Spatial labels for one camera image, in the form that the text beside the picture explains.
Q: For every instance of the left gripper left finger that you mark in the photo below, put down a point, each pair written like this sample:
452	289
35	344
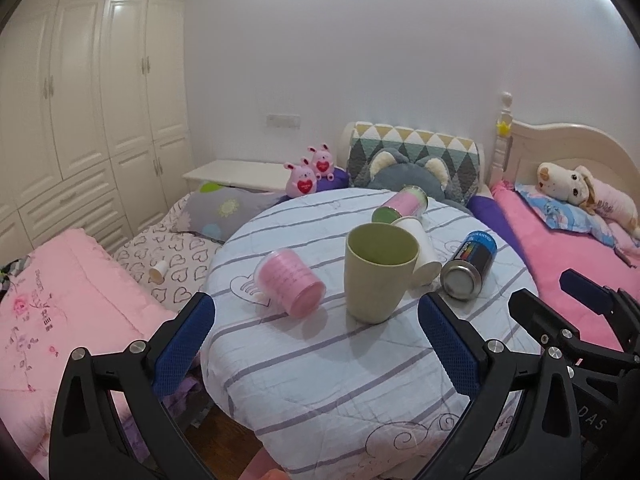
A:
87	440

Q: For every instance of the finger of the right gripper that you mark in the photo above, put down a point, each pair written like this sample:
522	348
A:
543	324
595	297

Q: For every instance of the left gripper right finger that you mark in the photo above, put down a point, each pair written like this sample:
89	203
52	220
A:
543	440

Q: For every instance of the olive green plastic cup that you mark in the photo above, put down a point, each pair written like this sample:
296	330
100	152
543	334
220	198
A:
379	263

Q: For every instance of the white paper cup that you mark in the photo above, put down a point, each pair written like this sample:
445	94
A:
427	266

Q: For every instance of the small white cup on bed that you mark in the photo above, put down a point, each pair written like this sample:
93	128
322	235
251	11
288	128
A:
158	272

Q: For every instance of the pink plastic cup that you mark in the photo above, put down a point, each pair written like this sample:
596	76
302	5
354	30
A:
289	283

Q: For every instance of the person's hand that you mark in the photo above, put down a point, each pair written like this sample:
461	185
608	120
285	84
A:
263	467

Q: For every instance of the pink fleece blanket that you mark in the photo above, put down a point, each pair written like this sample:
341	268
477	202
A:
550	252

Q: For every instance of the blue cartoon pillow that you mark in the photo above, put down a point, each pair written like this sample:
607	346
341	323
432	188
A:
565	217

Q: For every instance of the black and blue can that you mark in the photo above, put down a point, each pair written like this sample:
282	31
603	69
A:
463	276

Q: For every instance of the cream dog plush toy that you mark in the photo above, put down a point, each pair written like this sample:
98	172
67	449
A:
579	188

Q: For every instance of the purple pillow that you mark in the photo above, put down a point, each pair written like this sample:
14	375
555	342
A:
487	210

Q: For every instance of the light pink embroidered quilt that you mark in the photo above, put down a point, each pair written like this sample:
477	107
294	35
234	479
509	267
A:
72	294

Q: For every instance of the cream wooden headboard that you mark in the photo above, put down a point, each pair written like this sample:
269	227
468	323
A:
515	159

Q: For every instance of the pink and green jar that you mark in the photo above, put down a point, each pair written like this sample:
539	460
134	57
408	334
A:
410	201

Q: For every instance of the yellow star ornament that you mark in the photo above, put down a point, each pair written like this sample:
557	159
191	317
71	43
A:
503	129

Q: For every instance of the triangle patterned cushion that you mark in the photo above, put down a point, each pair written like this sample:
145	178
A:
464	158

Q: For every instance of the heart patterned bed sheet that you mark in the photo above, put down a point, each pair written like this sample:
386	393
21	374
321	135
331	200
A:
188	257

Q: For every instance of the grey bear plush pillow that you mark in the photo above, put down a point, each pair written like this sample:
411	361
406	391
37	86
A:
392	171

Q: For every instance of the grey sun patterned pillow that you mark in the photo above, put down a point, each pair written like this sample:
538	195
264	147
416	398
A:
217	212

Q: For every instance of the rear pink bunny toy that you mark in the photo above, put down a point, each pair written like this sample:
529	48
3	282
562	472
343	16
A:
322	162

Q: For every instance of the pink bunny toy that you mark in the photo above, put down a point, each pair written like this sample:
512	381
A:
322	162
302	180

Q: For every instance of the front pink bunny toy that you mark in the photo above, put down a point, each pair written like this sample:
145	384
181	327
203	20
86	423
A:
302	180

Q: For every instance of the cream white wardrobe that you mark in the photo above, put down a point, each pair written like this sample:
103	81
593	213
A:
94	130

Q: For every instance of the white bedside table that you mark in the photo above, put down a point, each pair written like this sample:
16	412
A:
257	176

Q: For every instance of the white wall socket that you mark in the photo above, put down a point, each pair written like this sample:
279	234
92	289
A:
283	121

